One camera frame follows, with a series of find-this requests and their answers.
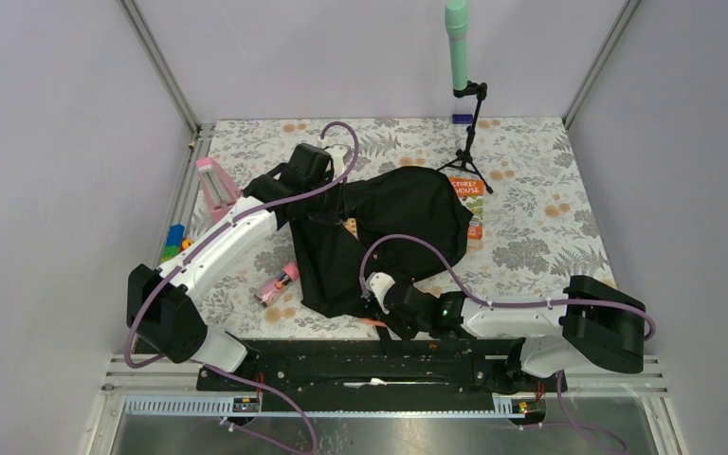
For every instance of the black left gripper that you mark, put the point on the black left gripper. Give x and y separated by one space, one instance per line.
327 177

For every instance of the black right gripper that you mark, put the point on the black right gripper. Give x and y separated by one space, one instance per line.
391 322

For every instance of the black student backpack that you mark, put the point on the black student backpack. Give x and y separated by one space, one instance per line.
410 225

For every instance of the pink pencil case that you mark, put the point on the pink pencil case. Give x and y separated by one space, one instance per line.
271 291

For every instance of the orange snack packet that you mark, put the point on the orange snack packet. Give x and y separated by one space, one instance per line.
351 225

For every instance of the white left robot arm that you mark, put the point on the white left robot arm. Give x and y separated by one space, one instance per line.
162 301

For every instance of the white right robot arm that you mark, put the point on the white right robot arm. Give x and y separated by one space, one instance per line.
586 323

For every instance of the orange treehouse book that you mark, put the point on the orange treehouse book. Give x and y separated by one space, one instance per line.
471 194

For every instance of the black tripod stand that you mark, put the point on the black tripod stand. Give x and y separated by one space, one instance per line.
464 160

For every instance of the colourful toy blocks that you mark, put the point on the colourful toy blocks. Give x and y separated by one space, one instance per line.
175 242

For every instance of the green microphone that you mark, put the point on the green microphone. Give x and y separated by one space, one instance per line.
456 23

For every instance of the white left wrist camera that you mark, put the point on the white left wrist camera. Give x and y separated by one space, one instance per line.
338 153

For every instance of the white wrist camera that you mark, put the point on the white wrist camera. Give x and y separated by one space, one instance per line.
338 153
378 285

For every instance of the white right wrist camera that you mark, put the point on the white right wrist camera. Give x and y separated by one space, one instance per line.
378 285

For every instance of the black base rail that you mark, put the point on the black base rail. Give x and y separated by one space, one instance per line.
372 376

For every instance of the blue block at wall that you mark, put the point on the blue block at wall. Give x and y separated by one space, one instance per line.
461 118

